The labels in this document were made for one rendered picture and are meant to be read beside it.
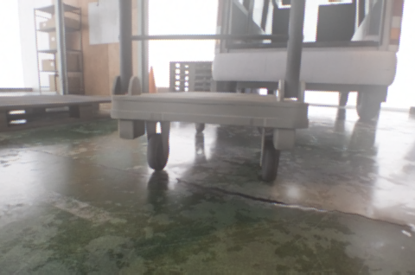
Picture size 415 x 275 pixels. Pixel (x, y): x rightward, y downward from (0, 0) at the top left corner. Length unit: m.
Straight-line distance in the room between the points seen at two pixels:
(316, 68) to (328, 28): 2.12
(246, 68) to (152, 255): 1.94
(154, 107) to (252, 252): 0.30
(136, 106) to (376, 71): 1.88
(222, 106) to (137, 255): 0.27
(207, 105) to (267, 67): 1.70
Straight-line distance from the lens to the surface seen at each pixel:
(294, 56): 0.45
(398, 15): 2.31
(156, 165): 0.62
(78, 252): 0.39
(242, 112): 0.44
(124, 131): 0.51
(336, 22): 4.18
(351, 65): 2.11
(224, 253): 0.36
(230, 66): 2.23
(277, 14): 4.27
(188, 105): 0.45
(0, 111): 1.43
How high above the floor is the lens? 0.22
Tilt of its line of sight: 11 degrees down
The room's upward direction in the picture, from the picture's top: 2 degrees clockwise
